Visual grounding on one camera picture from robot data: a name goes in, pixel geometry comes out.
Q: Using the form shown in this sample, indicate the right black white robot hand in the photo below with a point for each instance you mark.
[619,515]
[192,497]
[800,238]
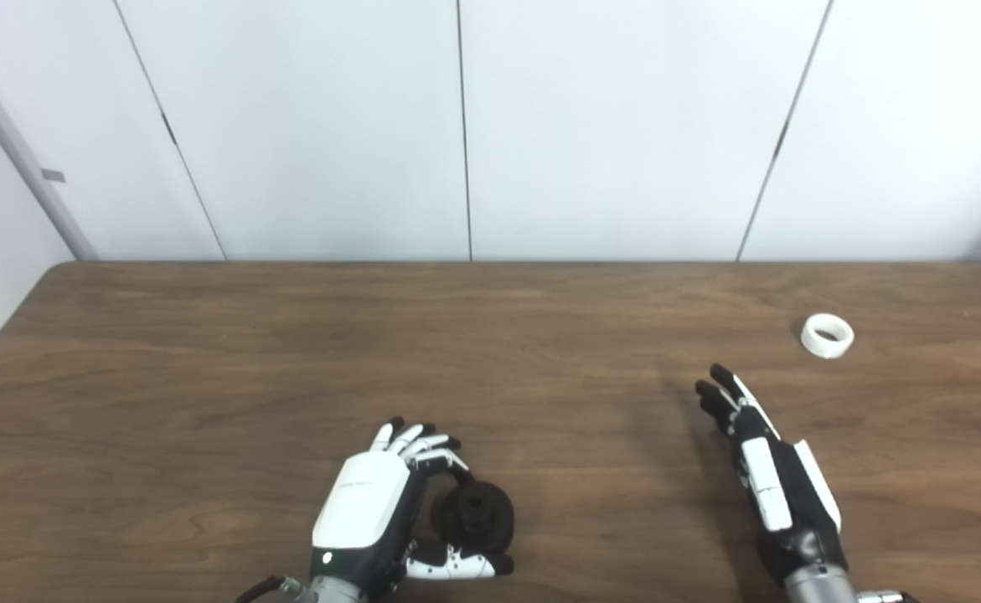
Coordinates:
[792,502]

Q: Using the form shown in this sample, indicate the gray wall corner post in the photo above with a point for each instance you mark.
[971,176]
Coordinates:
[25,159]

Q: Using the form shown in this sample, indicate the round black part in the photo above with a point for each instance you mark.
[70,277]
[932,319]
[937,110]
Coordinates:
[490,515]

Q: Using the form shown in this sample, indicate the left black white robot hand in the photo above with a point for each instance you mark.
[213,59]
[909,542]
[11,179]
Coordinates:
[360,502]

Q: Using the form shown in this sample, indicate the small gray post tag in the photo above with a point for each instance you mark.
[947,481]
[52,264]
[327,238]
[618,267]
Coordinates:
[53,175]

